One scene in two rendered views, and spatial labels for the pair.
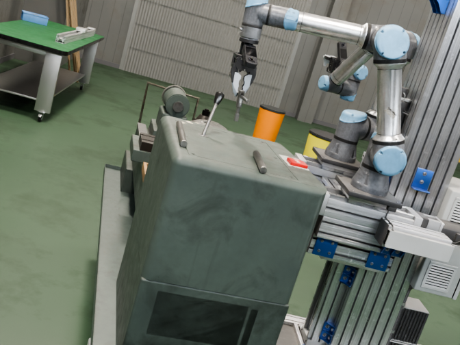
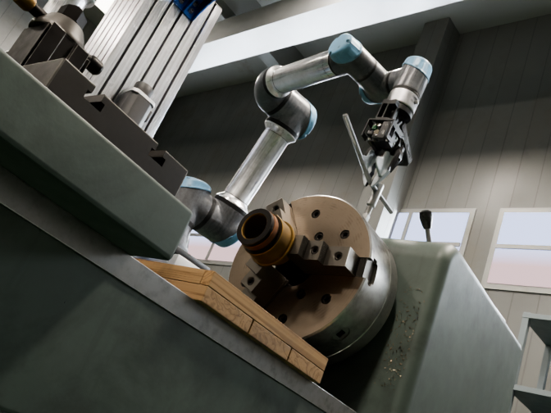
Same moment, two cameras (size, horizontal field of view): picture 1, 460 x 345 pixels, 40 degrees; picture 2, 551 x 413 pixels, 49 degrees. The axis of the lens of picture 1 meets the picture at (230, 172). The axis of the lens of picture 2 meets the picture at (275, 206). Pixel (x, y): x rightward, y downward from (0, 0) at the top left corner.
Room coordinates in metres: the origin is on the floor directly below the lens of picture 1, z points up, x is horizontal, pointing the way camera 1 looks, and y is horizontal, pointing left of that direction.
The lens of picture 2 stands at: (3.13, 1.01, 0.72)
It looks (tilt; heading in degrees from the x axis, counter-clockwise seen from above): 23 degrees up; 237
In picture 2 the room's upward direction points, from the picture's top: 23 degrees clockwise
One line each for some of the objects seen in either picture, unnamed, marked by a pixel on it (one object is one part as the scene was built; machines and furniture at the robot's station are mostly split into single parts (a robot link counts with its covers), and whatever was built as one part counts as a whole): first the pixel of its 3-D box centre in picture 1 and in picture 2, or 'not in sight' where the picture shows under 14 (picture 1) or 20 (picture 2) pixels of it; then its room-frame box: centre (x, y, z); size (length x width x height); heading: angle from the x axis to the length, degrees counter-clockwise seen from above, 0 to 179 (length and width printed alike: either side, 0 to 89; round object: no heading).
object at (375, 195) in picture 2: (238, 105); (371, 204); (2.26, 0.04, 1.36); 0.02 x 0.02 x 0.12
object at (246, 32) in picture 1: (249, 33); (402, 105); (2.31, 0.08, 1.62); 0.08 x 0.08 x 0.05
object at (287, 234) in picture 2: not in sight; (267, 238); (2.57, 0.16, 1.08); 0.09 x 0.09 x 0.09; 14
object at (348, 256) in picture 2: not in sight; (329, 259); (2.48, 0.23, 1.09); 0.12 x 0.11 x 0.05; 104
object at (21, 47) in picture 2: not in sight; (41, 71); (3.04, 0.20, 1.07); 0.07 x 0.07 x 0.10; 14
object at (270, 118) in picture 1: (266, 129); not in sight; (8.25, -0.30, 0.29); 0.35 x 0.35 x 0.58
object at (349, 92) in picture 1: (347, 89); not in sight; (3.21, -0.45, 1.46); 0.11 x 0.08 x 0.11; 119
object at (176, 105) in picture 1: (172, 113); not in sight; (3.59, 0.42, 1.01); 0.30 x 0.20 x 0.29; 14
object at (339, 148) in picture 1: (342, 147); not in sight; (2.92, -0.48, 1.21); 0.15 x 0.15 x 0.10
